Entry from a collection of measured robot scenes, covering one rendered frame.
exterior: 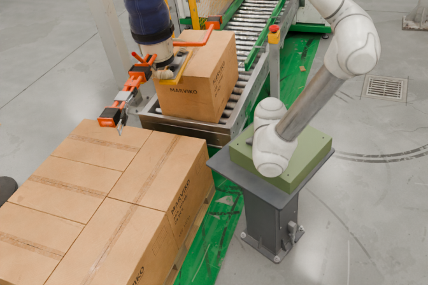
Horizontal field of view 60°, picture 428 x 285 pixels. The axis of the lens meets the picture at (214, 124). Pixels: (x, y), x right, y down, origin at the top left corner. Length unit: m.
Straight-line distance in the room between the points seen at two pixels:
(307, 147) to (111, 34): 2.09
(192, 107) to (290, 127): 1.10
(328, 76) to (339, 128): 1.98
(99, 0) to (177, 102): 1.21
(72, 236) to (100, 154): 0.61
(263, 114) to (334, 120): 1.75
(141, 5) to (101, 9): 1.44
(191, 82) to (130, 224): 0.93
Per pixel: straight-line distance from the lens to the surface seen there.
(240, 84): 2.91
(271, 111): 1.71
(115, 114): 1.65
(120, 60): 3.51
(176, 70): 2.08
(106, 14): 3.33
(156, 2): 1.92
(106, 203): 2.27
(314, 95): 1.41
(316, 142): 1.96
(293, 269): 2.49
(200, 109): 2.47
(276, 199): 1.82
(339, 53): 1.29
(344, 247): 2.60
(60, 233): 2.26
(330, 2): 1.40
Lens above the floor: 2.20
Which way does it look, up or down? 40 degrees down
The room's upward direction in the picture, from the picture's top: 9 degrees counter-clockwise
